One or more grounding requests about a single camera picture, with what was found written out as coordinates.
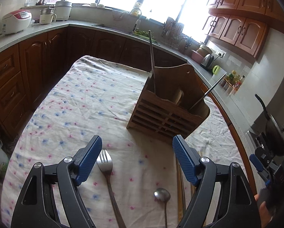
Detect right hand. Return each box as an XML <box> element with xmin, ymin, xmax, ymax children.
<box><xmin>254</xmin><ymin>192</ymin><xmax>273</xmax><ymax>228</ymax></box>

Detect white red rice cooker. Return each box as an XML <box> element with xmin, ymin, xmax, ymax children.
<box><xmin>2</xmin><ymin>9</ymin><xmax>32</xmax><ymax>35</ymax></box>

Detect metal chopstick in holder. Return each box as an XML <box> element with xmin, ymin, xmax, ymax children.
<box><xmin>148</xmin><ymin>30</ymin><xmax>156</xmax><ymax>94</ymax></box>

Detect wall power socket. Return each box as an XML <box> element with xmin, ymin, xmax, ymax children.
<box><xmin>215</xmin><ymin>50</ymin><xmax>225</xmax><ymax>58</ymax></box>

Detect pink bowl stack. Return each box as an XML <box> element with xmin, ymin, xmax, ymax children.
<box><xmin>191</xmin><ymin>44</ymin><xmax>213</xmax><ymax>64</ymax></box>

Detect white electric pot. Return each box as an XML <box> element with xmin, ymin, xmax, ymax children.
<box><xmin>54</xmin><ymin>1</ymin><xmax>72</xmax><ymax>21</ymax></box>

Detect wooden utensil holder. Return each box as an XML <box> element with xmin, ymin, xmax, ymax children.
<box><xmin>127</xmin><ymin>64</ymin><xmax>210</xmax><ymax>143</ymax></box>

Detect dish drying rack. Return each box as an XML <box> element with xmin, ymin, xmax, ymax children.
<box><xmin>161</xmin><ymin>17</ymin><xmax>188</xmax><ymax>50</ymax></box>

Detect upper wooden cabinets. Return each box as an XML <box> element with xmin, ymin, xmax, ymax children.
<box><xmin>202</xmin><ymin>0</ymin><xmax>284</xmax><ymax>62</ymax></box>

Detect kitchen faucet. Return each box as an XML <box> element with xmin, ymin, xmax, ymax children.
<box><xmin>130</xmin><ymin>7</ymin><xmax>142</xmax><ymax>32</ymax></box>

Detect floral white tablecloth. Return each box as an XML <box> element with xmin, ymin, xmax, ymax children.
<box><xmin>0</xmin><ymin>55</ymin><xmax>248</xmax><ymax>228</ymax></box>

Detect wooden chopstick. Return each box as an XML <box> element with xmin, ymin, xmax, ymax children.
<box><xmin>176</xmin><ymin>160</ymin><xmax>184</xmax><ymax>222</ymax></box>

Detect steel fork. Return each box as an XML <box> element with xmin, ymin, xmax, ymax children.
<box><xmin>97</xmin><ymin>149</ymin><xmax>126</xmax><ymax>228</ymax></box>

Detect steel spoon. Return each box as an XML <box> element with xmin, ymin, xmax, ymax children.
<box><xmin>154</xmin><ymin>187</ymin><xmax>171</xmax><ymax>228</ymax></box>

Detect lower wooden cabinets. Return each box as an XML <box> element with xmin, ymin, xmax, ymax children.
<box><xmin>0</xmin><ymin>26</ymin><xmax>258</xmax><ymax>195</ymax></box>

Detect steel electric kettle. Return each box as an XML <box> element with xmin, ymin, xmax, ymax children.
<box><xmin>200</xmin><ymin>54</ymin><xmax>214</xmax><ymax>70</ymax></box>

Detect white jug green handle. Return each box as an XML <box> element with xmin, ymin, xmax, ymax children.
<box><xmin>212</xmin><ymin>65</ymin><xmax>226</xmax><ymax>81</ymax></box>

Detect wooden cabinets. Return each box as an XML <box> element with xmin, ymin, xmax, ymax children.
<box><xmin>0</xmin><ymin>26</ymin><xmax>258</xmax><ymax>195</ymax></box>
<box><xmin>202</xmin><ymin>0</ymin><xmax>284</xmax><ymax>62</ymax></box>

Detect spice bottle rack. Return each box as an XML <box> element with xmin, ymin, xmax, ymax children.
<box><xmin>220</xmin><ymin>70</ymin><xmax>245</xmax><ymax>95</ymax></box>

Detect black wok pan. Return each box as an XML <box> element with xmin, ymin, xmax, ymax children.
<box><xmin>255</xmin><ymin>94</ymin><xmax>284</xmax><ymax>157</ymax></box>

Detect green vegetables basket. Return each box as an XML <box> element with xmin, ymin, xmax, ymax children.
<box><xmin>132</xmin><ymin>30</ymin><xmax>158</xmax><ymax>44</ymax></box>

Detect dark chopstick in holder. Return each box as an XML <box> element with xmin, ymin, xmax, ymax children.
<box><xmin>190</xmin><ymin>74</ymin><xmax>226</xmax><ymax>110</ymax></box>

